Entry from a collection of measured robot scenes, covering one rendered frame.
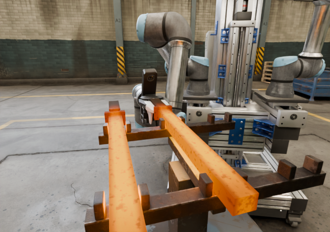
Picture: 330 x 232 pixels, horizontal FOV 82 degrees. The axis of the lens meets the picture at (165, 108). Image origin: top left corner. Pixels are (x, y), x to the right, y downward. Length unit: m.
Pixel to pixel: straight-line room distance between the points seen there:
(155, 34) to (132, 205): 0.73
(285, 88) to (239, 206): 1.11
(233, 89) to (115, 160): 1.16
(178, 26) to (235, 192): 0.68
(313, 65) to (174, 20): 0.87
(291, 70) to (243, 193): 1.12
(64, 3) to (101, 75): 2.50
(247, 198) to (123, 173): 0.14
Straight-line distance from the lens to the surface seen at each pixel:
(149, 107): 0.52
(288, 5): 9.36
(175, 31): 0.80
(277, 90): 1.30
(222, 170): 0.25
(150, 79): 0.61
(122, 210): 0.20
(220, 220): 0.58
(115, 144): 0.31
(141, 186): 0.23
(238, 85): 1.36
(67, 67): 7.57
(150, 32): 0.85
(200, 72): 1.17
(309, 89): 5.59
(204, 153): 0.28
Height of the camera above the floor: 1.07
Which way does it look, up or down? 17 degrees down
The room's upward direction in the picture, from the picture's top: straight up
